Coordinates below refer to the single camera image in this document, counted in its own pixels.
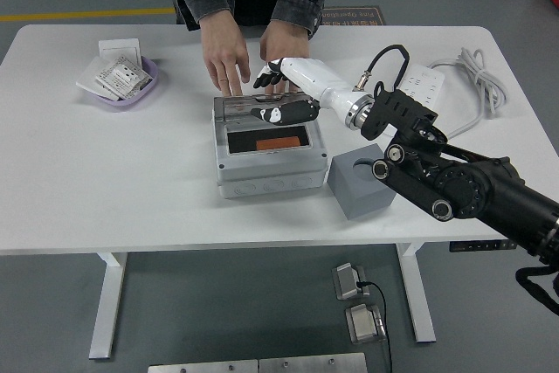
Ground printed wall socket panel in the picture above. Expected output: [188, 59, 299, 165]
[94, 53, 150, 101]

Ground transparent hinged box lid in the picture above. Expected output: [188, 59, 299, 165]
[211, 92, 322, 128]

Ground grey plastic electrical box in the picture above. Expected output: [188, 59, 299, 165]
[213, 117, 329, 200]

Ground white power strip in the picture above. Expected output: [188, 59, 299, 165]
[399, 63, 446, 108]

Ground orange cylinder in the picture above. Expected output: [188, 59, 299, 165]
[255, 136, 301, 152]

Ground brown floor sign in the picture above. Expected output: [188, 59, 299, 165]
[318, 6, 388, 27]

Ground white wall switch plate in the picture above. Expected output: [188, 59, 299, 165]
[97, 38, 143, 64]

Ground grey metal plate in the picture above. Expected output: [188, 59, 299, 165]
[147, 359, 259, 373]
[258, 352, 368, 373]

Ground plain white panel plate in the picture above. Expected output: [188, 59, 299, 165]
[75, 57, 121, 102]

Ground black table control panel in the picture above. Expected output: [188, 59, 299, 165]
[449, 239, 520, 253]

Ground black pedal cable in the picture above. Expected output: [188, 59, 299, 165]
[355, 280, 392, 373]

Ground white power strip cord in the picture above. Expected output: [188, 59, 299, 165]
[430, 47, 510, 141]

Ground purple plastic tray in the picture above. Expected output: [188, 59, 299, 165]
[85, 56, 159, 111]

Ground silver foot pedal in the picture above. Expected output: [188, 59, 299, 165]
[344, 303, 388, 344]
[331, 262, 372, 301]

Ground white table leg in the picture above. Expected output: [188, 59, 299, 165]
[88, 252, 128, 360]
[396, 241, 437, 343]

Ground person's right hand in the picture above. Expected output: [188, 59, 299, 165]
[200, 18, 252, 99]

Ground person's left hand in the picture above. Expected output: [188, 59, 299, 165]
[259, 21, 311, 95]

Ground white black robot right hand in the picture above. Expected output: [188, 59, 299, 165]
[248, 57, 362, 127]

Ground grey cube with round hole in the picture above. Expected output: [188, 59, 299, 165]
[326, 145, 397, 221]

